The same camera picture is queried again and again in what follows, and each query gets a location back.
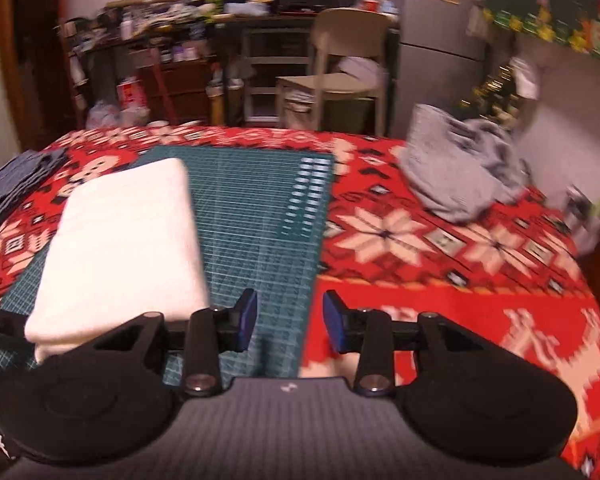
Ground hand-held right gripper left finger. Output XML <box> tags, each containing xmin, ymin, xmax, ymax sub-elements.
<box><xmin>87</xmin><ymin>289</ymin><xmax>258</xmax><ymax>396</ymax></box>

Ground green Christmas banner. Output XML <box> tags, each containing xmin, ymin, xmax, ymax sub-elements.
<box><xmin>482</xmin><ymin>0</ymin><xmax>600</xmax><ymax>68</ymax></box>

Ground light blue folded cloth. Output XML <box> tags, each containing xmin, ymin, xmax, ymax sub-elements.
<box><xmin>224</xmin><ymin>1</ymin><xmax>271</xmax><ymax>17</ymax></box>

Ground white drawer unit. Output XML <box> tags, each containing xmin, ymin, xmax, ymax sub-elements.
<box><xmin>240</xmin><ymin>27</ymin><xmax>313</xmax><ymax>126</ymax></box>

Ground green cutting mat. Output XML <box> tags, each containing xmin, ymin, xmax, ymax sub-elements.
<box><xmin>0</xmin><ymin>146</ymin><xmax>337</xmax><ymax>396</ymax></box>

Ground red and white box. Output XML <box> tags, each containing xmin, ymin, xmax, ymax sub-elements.
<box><xmin>116</xmin><ymin>80</ymin><xmax>148</xmax><ymax>111</ymax></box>

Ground brown wooden cabinet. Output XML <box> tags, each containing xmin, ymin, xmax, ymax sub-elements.
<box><xmin>67</xmin><ymin>47</ymin><xmax>216</xmax><ymax>128</ymax></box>

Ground red patterned blanket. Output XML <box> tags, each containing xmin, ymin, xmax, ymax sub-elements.
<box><xmin>0</xmin><ymin>125</ymin><xmax>600</xmax><ymax>480</ymax></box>

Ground small tinsel Christmas tree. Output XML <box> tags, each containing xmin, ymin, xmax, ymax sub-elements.
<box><xmin>460</xmin><ymin>57</ymin><xmax>531</xmax><ymax>121</ymax></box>

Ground dark wooden door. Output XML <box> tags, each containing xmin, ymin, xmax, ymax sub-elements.
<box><xmin>0</xmin><ymin>0</ymin><xmax>71</xmax><ymax>151</ymax></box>

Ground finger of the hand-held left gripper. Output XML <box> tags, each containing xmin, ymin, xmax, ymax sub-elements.
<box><xmin>0</xmin><ymin>304</ymin><xmax>31</xmax><ymax>337</ymax></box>

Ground beige chair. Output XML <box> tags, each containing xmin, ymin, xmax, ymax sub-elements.
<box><xmin>275</xmin><ymin>7</ymin><xmax>396</xmax><ymax>136</ymax></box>

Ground red broom handle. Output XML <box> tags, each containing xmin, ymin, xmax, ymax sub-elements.
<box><xmin>150</xmin><ymin>50</ymin><xmax>178</xmax><ymax>126</ymax></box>

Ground white paper bag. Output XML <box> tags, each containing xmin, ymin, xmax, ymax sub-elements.
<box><xmin>510</xmin><ymin>57</ymin><xmax>540</xmax><ymax>101</ymax></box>

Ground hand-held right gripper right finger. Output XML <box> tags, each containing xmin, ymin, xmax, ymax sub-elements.
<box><xmin>322</xmin><ymin>290</ymin><xmax>486</xmax><ymax>395</ymax></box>

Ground white plastic bag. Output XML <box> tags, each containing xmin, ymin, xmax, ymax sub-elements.
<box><xmin>86</xmin><ymin>101</ymin><xmax>123</xmax><ymax>130</ymax></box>

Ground blue denim jeans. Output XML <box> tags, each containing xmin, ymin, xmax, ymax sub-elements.
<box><xmin>0</xmin><ymin>149</ymin><xmax>71</xmax><ymax>241</ymax></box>

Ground grey garment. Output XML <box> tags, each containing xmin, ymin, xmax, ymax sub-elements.
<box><xmin>397</xmin><ymin>103</ymin><xmax>531</xmax><ymax>224</ymax></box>

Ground white knit sweater vest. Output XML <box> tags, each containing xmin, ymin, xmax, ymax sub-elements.
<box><xmin>24</xmin><ymin>157</ymin><xmax>211</xmax><ymax>363</ymax></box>

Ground grey refrigerator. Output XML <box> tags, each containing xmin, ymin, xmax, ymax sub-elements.
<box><xmin>397</xmin><ymin>0</ymin><xmax>491</xmax><ymax>138</ymax></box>

